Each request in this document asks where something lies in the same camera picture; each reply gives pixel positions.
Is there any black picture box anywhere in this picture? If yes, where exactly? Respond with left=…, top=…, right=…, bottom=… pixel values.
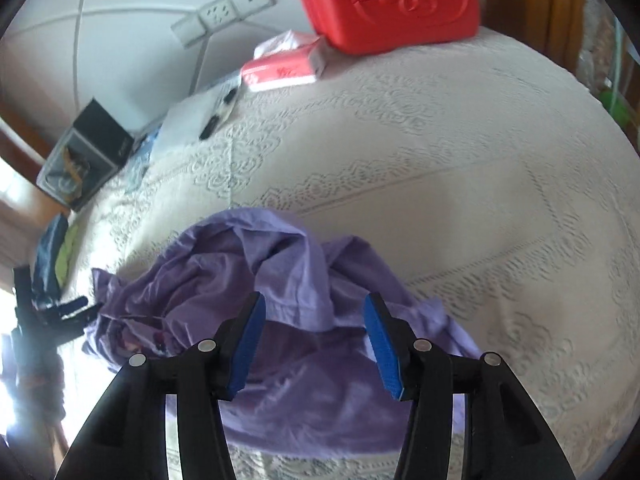
left=36, top=97, right=135, bottom=211

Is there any white lace tablecloth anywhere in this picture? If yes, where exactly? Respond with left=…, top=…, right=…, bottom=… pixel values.
left=60, top=27, right=640, bottom=480

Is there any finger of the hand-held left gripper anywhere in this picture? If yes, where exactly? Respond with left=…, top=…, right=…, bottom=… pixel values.
left=47, top=307, right=101, bottom=347
left=49, top=296, right=90, bottom=317

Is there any green plastic object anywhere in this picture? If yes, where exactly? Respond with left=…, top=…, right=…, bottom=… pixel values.
left=600, top=87, right=632, bottom=128

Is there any blank white wall plate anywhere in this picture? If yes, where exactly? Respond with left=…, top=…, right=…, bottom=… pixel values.
left=171, top=16, right=208, bottom=50

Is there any purple printed t-shirt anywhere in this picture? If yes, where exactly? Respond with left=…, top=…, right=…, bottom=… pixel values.
left=82, top=206, right=483, bottom=461

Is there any red plastic box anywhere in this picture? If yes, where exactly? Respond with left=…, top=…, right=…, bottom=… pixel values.
left=287, top=0, right=482, bottom=56

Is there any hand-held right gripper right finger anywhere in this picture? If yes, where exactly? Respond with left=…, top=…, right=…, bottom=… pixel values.
left=362, top=292, right=576, bottom=480

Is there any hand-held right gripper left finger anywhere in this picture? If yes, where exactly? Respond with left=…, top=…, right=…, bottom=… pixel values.
left=55, top=291, right=267, bottom=480

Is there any pink tissue packet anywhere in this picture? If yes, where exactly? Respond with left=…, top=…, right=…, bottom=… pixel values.
left=241, top=30, right=331, bottom=92

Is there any blue and green cloth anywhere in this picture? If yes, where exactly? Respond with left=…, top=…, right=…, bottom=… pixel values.
left=32, top=212, right=81, bottom=301

